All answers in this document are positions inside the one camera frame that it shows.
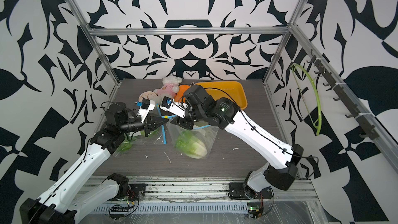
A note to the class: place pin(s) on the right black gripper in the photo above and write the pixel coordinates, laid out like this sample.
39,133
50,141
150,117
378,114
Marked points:
182,121

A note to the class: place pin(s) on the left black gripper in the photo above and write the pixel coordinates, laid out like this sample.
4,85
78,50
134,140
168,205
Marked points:
147,126

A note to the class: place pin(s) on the clear zipper bag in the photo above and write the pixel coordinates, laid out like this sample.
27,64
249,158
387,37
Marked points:
136,139
201,129

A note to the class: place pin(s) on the chinese cabbage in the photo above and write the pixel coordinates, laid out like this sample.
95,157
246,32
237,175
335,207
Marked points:
125,146
191,145
148,133

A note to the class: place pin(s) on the yellow plastic tray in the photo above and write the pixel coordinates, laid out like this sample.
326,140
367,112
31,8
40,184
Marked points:
231,89

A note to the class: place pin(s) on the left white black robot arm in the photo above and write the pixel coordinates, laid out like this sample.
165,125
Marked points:
59,204

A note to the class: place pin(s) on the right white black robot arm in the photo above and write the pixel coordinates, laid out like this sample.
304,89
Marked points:
282,159

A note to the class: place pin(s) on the orange plush toy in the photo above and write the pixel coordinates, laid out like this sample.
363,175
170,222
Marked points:
182,89

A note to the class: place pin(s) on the small pink round clock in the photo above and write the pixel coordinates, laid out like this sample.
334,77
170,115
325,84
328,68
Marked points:
150,95

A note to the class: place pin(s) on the white teddy bear pink shirt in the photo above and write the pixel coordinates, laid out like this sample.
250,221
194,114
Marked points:
169,89

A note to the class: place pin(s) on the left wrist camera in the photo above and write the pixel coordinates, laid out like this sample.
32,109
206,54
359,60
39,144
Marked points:
145,107

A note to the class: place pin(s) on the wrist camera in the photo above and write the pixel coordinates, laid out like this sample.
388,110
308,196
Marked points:
145,107
176,108

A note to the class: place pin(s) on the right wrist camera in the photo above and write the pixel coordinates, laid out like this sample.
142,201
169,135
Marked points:
176,108

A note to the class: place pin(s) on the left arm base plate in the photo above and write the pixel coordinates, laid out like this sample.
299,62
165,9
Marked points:
124,189

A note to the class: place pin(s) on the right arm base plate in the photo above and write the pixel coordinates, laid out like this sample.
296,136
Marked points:
240,191

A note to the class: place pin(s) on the black wall hook rack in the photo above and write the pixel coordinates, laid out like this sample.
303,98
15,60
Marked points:
344,94

